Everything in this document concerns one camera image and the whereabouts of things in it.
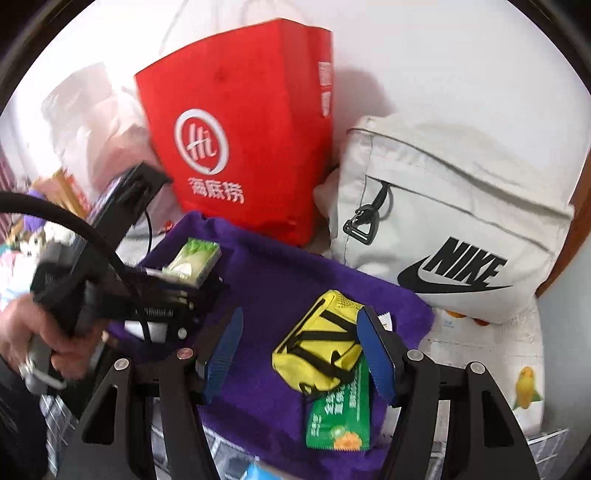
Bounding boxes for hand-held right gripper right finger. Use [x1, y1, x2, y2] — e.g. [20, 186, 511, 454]
[356, 307, 541, 480]

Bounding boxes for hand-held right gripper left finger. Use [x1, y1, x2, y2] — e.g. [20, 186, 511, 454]
[58, 307, 245, 480]

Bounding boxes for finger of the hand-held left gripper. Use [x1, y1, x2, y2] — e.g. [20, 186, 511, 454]
[90, 164, 171, 232]
[182, 274, 230, 309]

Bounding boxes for light green tissue packet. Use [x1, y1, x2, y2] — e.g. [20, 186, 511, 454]
[161, 237, 222, 289]

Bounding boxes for yellow pouch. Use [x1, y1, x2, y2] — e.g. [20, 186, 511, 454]
[271, 290, 370, 397]

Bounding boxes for green wet wipes packet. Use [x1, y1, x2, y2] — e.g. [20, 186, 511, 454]
[305, 355, 372, 452]

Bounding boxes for person's left forearm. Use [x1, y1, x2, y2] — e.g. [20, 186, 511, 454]
[0, 357, 51, 480]

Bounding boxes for person's left hand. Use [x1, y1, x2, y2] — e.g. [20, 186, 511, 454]
[0, 291, 109, 385]

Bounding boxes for purple towel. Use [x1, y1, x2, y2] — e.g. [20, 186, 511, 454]
[108, 211, 435, 476]

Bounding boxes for white plastic shopping bag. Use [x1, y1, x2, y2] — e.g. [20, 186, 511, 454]
[39, 60, 153, 204]

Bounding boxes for bird printed sheet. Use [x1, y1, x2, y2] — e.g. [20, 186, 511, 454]
[416, 295, 555, 444]

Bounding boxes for grey checkered cloth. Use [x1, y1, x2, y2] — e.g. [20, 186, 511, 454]
[39, 388, 573, 480]

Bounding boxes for red paper bag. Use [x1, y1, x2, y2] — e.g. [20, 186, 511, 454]
[134, 17, 335, 247]

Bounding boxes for white fabric pouch bag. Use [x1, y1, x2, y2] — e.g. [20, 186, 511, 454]
[314, 114, 575, 324]

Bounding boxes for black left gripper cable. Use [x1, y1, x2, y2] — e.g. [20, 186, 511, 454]
[0, 191, 139, 296]

